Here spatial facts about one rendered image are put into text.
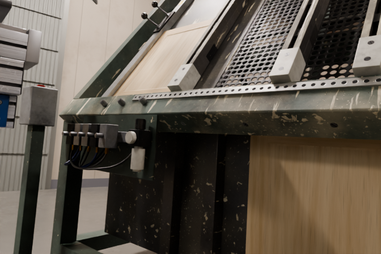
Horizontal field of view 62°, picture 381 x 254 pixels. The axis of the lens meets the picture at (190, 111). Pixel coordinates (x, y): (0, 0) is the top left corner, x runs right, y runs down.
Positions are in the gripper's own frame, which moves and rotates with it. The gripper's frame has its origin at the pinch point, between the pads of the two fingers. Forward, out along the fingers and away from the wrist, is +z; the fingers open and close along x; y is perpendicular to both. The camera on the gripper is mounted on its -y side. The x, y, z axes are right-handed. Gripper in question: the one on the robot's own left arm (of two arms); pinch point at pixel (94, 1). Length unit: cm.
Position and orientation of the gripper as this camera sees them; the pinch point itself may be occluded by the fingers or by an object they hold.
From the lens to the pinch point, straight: 166.1
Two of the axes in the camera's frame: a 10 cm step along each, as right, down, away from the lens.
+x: -6.1, 0.3, 7.9
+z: 3.1, 9.3, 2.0
